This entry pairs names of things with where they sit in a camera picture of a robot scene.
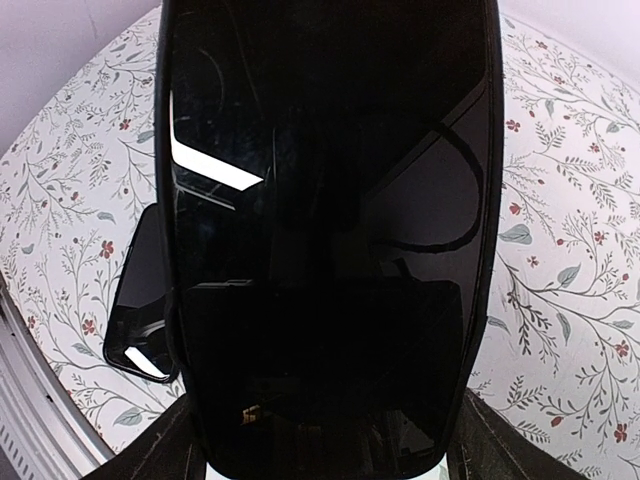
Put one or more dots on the floral patterned table mat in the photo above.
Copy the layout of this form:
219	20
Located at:
560	355

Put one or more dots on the small black phone on table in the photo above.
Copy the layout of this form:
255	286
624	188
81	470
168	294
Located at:
135	340

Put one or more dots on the large black phone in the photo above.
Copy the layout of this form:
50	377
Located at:
328	174

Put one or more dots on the front aluminium rail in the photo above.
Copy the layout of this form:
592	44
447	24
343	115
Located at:
43	433

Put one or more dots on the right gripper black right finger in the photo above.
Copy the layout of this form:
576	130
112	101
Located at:
485	446

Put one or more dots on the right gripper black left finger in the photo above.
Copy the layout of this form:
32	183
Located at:
167	449

